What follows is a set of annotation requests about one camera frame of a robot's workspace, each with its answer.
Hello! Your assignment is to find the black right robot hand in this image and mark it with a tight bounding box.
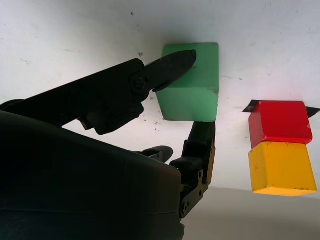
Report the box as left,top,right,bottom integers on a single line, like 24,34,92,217
0,49,217,240

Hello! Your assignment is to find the green wooden block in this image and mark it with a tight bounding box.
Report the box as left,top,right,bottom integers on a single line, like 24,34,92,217
154,42,221,123

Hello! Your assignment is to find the yellow wooden block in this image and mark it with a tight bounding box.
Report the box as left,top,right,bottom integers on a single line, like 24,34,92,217
248,141,318,196

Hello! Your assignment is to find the red wooden block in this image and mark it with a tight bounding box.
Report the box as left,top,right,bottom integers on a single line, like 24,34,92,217
248,101,314,150

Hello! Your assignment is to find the black tape strip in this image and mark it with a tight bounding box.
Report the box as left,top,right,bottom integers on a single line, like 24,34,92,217
242,99,320,119

